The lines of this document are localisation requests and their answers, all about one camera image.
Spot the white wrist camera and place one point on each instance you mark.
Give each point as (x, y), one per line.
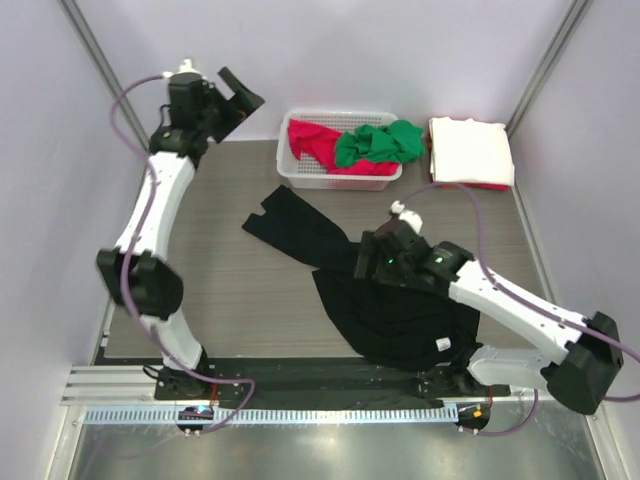
(401, 212)
(186, 66)

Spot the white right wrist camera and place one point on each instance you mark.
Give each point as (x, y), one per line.
(401, 212)

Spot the right aluminium frame post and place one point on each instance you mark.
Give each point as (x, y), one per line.
(560, 40)

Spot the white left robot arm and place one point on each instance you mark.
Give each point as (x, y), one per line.
(136, 271)

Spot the aluminium frame post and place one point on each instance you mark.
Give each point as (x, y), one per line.
(560, 40)
(89, 41)

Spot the green t shirt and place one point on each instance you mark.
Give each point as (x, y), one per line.
(399, 142)

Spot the white perforated plastic basket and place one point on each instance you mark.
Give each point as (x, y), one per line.
(307, 173)

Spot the left aluminium frame post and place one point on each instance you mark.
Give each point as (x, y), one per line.
(89, 41)

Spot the aluminium front rail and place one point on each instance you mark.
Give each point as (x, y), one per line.
(108, 385)

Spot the folded orange t shirt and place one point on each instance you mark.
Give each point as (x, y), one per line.
(429, 138)

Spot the white slotted cable duct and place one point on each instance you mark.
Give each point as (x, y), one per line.
(199, 415)

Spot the folded white t shirt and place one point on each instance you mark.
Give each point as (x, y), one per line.
(470, 151)

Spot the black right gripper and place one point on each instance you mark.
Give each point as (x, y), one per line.
(372, 245)

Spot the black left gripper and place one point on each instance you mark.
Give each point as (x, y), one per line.
(243, 106)

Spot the pink t shirt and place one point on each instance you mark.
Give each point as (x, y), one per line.
(319, 143)

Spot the black t shirt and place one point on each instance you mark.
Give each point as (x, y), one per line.
(393, 327)

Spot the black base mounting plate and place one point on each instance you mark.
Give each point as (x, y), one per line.
(324, 383)

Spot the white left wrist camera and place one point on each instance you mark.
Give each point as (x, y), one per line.
(186, 66)

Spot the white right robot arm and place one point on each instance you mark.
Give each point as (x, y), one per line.
(575, 359)

